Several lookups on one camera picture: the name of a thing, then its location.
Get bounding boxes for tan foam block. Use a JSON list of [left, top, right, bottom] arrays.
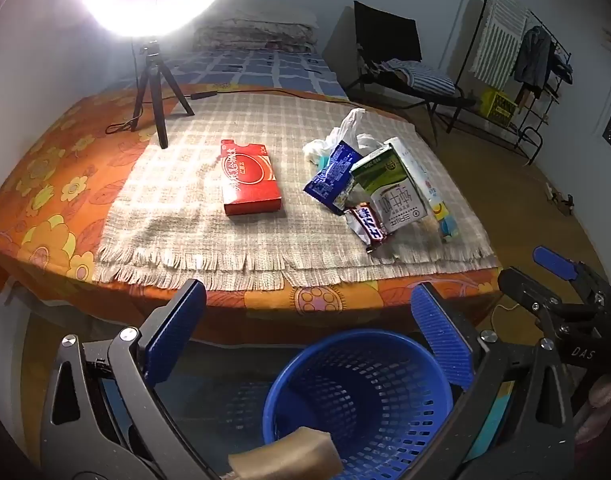
[[228, 427, 343, 480]]

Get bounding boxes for orange floral sheet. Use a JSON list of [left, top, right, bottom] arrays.
[[0, 82, 506, 348]]

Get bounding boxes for blue checked bed sheet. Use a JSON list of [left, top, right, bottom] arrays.
[[118, 49, 349, 98]]

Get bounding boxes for black folding chair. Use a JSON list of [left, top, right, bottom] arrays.
[[345, 0, 479, 146]]

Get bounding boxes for folded patterned quilts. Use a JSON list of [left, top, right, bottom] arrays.
[[192, 7, 321, 53]]

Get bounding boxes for red box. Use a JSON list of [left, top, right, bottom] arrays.
[[219, 138, 284, 217]]

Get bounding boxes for small dark floor object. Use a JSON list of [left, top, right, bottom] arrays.
[[545, 185, 576, 216]]

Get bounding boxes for blue toothpaste tube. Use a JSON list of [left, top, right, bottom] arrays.
[[433, 199, 460, 243]]

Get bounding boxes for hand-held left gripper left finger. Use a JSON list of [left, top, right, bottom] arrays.
[[40, 278, 221, 480]]

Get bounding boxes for person's right forearm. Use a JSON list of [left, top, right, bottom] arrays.
[[588, 370, 611, 448]]

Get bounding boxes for white ring light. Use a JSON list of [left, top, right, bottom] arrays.
[[78, 0, 241, 41]]

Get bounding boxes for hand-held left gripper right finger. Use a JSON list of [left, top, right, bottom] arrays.
[[409, 282, 579, 480]]

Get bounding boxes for white string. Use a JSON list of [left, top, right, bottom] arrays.
[[490, 300, 519, 333]]

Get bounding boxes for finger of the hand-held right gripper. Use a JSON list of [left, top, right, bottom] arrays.
[[533, 246, 611, 306], [498, 267, 569, 333]]

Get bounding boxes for blue striped cushion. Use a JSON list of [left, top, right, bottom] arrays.
[[378, 59, 459, 96]]

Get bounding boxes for dark jacket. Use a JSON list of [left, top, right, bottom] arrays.
[[513, 25, 573, 98]]

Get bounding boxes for white striped towel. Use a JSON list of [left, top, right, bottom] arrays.
[[473, 0, 531, 88]]

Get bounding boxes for black tripod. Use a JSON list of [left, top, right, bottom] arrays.
[[132, 40, 196, 150]]

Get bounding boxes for brown chocolate bar wrapper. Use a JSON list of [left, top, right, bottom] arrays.
[[346, 202, 390, 253]]

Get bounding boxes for blue snack packet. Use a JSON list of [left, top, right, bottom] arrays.
[[304, 141, 366, 216]]

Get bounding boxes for beige checked fringed cloth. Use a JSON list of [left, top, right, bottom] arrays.
[[92, 92, 501, 291]]

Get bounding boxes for white plastic bag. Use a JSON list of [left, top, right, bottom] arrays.
[[302, 108, 381, 168]]

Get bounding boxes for yellow plastic crate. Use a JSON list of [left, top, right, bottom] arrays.
[[479, 87, 519, 128]]

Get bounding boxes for black ring light cable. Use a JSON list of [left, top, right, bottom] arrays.
[[105, 87, 336, 136]]

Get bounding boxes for green and white milk carton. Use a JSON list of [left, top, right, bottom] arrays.
[[349, 142, 431, 235]]

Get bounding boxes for blue plastic mesh basket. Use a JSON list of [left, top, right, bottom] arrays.
[[262, 329, 456, 480]]

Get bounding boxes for black clothes rack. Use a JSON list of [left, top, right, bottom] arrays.
[[435, 0, 573, 166]]

